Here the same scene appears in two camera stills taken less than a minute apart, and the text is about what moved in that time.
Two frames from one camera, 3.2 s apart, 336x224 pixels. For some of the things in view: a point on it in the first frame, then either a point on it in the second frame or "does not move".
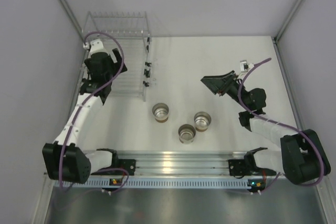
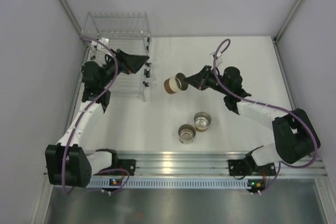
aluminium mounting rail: [182, 163] does not move
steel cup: [160, 111] → [174, 84]
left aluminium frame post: [65, 4] does not move
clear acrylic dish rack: [127, 31] does not move
